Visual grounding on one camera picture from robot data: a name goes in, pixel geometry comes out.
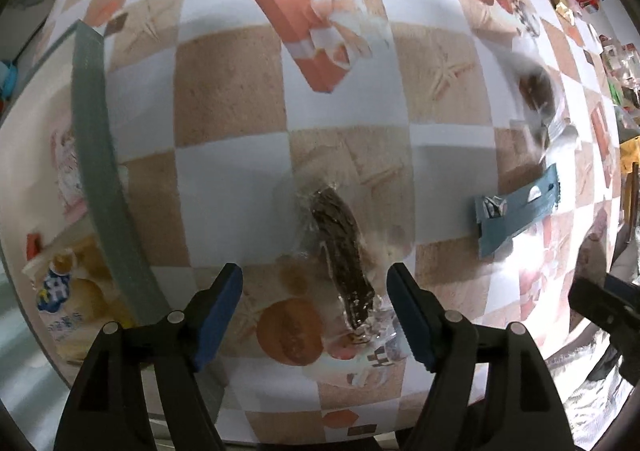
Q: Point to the checkered printed tablecloth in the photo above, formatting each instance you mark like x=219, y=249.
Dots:
x=230, y=96

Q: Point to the clear packet with brown snack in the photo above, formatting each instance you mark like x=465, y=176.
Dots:
x=537, y=91

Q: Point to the yellow egg roll packet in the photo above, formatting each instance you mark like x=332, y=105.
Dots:
x=70, y=296

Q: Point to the grey-green cardboard box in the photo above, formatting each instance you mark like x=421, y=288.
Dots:
x=92, y=141

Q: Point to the clear packet with dark bar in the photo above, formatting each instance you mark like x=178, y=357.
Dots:
x=340, y=251

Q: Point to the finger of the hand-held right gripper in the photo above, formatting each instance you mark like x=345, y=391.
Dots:
x=602, y=301

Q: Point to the blue plastic container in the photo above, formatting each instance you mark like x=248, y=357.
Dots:
x=7, y=78

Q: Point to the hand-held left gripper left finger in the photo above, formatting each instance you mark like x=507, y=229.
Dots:
x=220, y=316

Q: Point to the light blue snack packet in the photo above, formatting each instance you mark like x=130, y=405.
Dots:
x=520, y=216

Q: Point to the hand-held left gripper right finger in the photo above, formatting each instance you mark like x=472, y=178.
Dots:
x=410, y=316

